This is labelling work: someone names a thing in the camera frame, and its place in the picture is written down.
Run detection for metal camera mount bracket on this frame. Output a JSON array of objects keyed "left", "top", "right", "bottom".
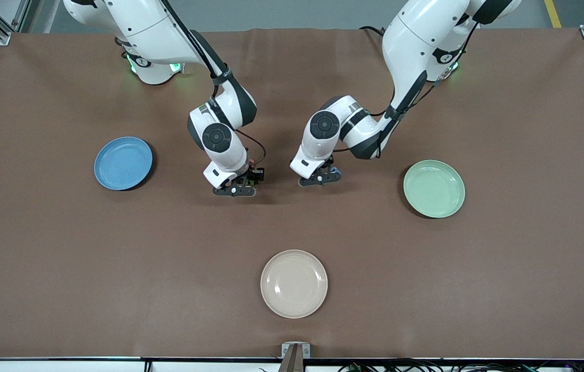
[{"left": 278, "top": 342, "right": 311, "bottom": 372}]

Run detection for blue plate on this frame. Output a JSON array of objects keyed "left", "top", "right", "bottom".
[{"left": 94, "top": 136, "right": 154, "bottom": 191}]

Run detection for brown table cover mat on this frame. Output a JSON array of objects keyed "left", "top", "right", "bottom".
[{"left": 0, "top": 27, "right": 584, "bottom": 360}]

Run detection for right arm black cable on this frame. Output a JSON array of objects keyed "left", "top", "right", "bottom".
[{"left": 160, "top": 0, "right": 268, "bottom": 168}]

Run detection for beige plate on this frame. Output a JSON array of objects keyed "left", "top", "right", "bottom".
[{"left": 260, "top": 250, "right": 329, "bottom": 319}]

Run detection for green plate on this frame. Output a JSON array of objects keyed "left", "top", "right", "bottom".
[{"left": 403, "top": 160, "right": 466, "bottom": 219}]

